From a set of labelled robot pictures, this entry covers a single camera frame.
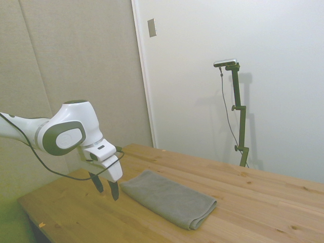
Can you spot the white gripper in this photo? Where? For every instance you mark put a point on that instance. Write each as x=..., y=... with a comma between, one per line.
x=114, y=170

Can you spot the grey towel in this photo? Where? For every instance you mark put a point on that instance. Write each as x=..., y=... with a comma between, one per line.
x=167, y=198

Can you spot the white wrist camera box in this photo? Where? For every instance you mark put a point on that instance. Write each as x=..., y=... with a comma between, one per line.
x=101, y=152

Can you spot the white door frame trim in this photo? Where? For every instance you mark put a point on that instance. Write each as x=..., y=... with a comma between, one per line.
x=144, y=76

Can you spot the dark green camera stand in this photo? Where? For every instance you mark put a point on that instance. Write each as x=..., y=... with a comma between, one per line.
x=238, y=101

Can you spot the grey wall switch plate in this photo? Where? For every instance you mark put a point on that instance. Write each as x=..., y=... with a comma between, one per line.
x=152, y=27

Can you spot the silver camera on stand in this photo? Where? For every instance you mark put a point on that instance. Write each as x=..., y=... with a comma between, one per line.
x=225, y=62

